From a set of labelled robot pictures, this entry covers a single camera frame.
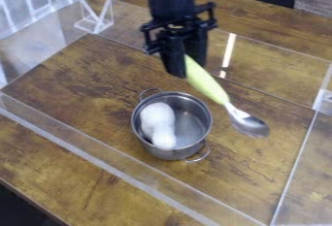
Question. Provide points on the white cloth in pot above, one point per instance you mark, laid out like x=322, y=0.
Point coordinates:
x=157, y=125

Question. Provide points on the stainless steel pot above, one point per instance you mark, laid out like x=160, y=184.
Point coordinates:
x=192, y=125

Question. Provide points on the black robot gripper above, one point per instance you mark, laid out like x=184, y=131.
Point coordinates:
x=176, y=12

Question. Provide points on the clear acrylic triangle stand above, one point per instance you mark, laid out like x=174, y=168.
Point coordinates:
x=95, y=23

